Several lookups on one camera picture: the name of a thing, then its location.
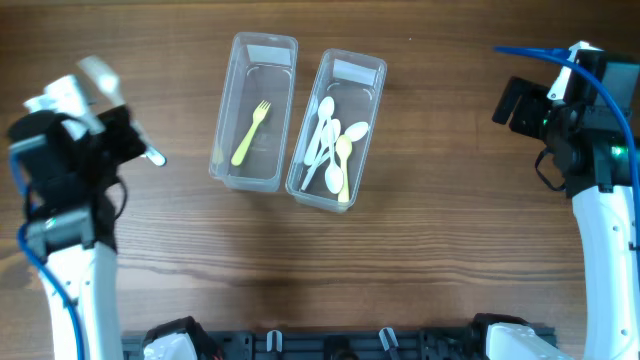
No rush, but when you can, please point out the yellow plastic fork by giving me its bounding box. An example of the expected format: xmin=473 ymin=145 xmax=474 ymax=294
xmin=231 ymin=100 xmax=271 ymax=166

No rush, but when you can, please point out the white plastic spoon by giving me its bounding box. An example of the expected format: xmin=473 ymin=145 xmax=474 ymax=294
xmin=325 ymin=119 xmax=343 ymax=194
xmin=301 ymin=119 xmax=341 ymax=191

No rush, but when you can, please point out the blue left camera cable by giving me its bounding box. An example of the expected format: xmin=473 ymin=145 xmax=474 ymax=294
xmin=9 ymin=154 xmax=87 ymax=360

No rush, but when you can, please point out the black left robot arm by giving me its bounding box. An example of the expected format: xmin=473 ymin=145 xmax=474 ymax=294
xmin=8 ymin=105 xmax=146 ymax=359

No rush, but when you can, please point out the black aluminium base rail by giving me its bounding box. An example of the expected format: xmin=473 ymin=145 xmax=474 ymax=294
xmin=122 ymin=327 xmax=559 ymax=360

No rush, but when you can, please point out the short white plastic fork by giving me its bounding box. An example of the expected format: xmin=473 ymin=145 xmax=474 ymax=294
xmin=131 ymin=120 xmax=167 ymax=167

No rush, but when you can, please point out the yellow plastic spoon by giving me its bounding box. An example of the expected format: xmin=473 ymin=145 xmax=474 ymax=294
xmin=336 ymin=134 xmax=352 ymax=203

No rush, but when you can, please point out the right clear plastic container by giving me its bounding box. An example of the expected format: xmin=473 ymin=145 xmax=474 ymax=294
xmin=285 ymin=49 xmax=387 ymax=213

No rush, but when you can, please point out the white spoon thin handle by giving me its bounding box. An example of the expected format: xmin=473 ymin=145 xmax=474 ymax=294
xmin=307 ymin=119 xmax=369 ymax=176

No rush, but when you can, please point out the left clear plastic container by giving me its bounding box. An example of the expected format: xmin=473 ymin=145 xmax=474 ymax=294
xmin=209 ymin=32 xmax=298 ymax=192

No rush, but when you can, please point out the clear plastic container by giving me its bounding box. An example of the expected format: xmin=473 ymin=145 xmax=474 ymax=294
xmin=285 ymin=49 xmax=387 ymax=213
xmin=209 ymin=32 xmax=298 ymax=192

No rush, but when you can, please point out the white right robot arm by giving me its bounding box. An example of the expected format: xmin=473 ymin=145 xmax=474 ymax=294
xmin=492 ymin=42 xmax=639 ymax=359

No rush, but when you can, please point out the white spoon wide handle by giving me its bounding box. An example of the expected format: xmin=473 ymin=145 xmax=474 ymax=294
xmin=304 ymin=96 xmax=335 ymax=166

